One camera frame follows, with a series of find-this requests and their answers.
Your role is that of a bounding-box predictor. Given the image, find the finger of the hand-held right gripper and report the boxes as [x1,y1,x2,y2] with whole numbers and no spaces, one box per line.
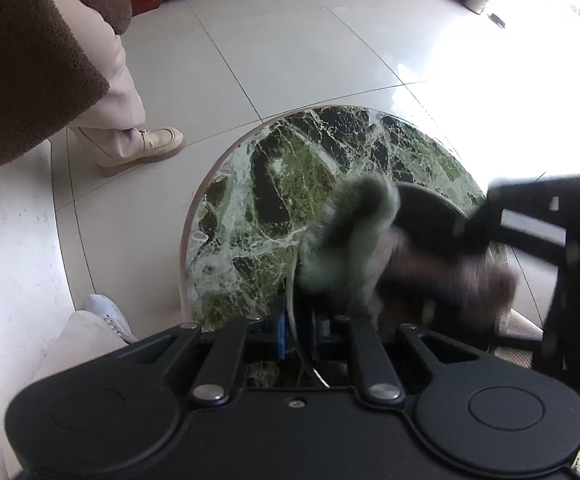
[452,174,578,271]

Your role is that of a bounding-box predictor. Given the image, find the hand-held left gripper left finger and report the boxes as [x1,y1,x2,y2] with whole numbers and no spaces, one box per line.
[120,305,289,408]

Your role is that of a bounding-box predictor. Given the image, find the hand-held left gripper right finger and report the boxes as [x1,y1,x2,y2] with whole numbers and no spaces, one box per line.
[311,310,485,407]

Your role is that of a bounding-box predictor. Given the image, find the stainless steel bowl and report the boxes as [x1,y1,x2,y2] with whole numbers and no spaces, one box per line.
[287,182,520,388]

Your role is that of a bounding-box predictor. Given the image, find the pink fluffy towel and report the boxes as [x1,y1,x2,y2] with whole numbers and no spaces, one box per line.
[295,174,520,331]

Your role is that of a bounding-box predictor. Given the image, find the round green marble table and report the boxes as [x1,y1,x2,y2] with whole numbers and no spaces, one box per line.
[180,105,508,391]

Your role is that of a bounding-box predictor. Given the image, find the person's left white sneaker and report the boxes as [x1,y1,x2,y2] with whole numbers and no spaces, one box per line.
[84,294,141,345]

